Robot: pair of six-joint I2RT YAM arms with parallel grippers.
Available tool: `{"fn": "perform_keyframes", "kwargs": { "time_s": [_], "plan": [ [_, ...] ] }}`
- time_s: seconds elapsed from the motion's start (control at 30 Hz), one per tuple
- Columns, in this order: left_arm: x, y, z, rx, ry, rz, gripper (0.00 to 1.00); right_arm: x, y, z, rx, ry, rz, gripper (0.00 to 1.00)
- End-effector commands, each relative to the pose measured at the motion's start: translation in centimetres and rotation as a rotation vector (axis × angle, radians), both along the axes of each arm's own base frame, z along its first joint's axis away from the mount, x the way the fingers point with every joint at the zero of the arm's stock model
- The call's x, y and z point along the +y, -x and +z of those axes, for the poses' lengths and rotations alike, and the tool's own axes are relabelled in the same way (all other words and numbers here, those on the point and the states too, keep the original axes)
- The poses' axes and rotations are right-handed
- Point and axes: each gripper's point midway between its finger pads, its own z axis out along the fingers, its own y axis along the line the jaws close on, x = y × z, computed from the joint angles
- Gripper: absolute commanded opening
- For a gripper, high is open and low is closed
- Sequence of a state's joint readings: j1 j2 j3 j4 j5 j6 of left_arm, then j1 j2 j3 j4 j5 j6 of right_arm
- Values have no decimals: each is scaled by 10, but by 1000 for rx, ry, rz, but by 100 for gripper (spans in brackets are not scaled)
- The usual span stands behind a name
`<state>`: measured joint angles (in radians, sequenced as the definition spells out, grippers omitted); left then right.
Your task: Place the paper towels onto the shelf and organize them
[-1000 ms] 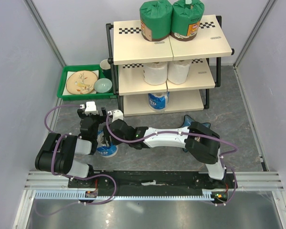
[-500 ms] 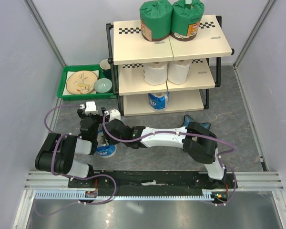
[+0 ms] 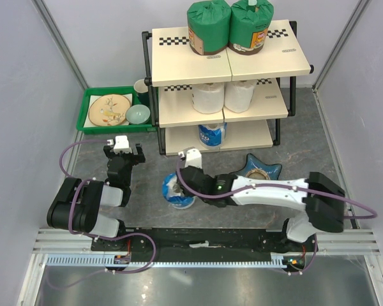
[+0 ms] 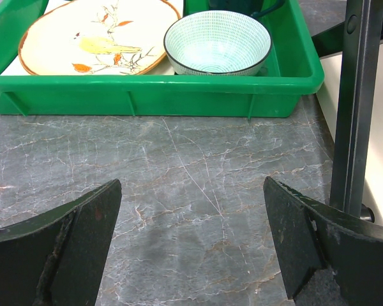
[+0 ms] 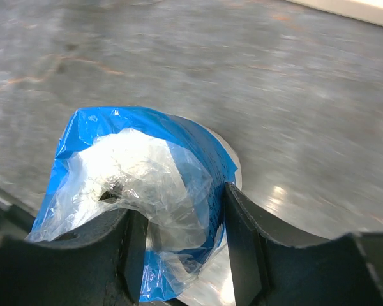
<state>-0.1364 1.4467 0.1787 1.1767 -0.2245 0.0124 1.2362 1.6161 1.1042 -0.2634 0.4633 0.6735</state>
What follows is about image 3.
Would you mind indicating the white roll front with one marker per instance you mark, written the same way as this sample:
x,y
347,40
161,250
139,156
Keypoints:
x,y
238,95

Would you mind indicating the white paper under plate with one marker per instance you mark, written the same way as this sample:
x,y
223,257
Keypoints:
x,y
92,126

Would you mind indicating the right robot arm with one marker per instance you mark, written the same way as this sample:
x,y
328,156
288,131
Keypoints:
x,y
317,200

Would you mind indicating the white roll back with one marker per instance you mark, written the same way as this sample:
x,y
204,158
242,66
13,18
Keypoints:
x,y
208,98

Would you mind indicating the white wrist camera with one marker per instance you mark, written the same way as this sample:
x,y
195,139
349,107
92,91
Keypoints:
x,y
191,157
120,144

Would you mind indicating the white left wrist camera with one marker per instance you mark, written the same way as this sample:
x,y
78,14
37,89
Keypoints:
x,y
120,144

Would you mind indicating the right aluminium frame post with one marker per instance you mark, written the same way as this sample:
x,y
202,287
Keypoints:
x,y
341,41

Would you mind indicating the green plastic tray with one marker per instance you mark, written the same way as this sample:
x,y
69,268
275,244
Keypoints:
x,y
91,95

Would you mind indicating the blue starfish shaped dish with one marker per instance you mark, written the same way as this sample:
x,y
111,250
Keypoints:
x,y
256,169

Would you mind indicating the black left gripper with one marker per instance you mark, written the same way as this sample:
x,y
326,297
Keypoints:
x,y
136,158

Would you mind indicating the left aluminium frame post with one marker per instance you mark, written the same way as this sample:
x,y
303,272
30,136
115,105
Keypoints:
x,y
56,34

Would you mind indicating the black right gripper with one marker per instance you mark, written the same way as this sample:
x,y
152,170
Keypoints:
x,y
186,192

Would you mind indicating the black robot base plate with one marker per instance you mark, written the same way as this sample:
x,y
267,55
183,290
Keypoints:
x,y
205,243

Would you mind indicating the oval bird pattern plate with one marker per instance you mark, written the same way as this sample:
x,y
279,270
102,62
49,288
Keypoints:
x,y
108,110

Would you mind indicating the aluminium frame post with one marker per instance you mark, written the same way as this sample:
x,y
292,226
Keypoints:
x,y
56,34
341,41

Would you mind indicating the black frame beige shelf rack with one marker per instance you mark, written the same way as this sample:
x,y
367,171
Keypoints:
x,y
172,69

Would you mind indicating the green roll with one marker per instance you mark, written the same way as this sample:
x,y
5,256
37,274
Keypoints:
x,y
249,24
208,26

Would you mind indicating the dark green mug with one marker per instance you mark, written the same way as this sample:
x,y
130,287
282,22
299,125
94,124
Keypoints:
x,y
141,90

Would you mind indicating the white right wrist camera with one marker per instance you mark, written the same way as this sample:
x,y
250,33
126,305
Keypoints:
x,y
191,157

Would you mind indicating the blue plastic roll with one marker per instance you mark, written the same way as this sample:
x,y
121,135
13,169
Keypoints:
x,y
212,136
172,192

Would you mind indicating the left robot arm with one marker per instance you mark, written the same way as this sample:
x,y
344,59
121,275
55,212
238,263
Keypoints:
x,y
76,207

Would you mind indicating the white roll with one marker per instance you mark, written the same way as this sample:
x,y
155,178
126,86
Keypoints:
x,y
208,98
238,95

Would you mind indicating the blue plastic roll front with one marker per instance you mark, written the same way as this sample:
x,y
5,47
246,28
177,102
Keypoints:
x,y
172,192

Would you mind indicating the light teal patterned bowl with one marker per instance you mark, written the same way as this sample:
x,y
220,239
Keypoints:
x,y
138,114

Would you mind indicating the blue plastic roll back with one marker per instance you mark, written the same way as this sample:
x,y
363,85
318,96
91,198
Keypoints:
x,y
212,136

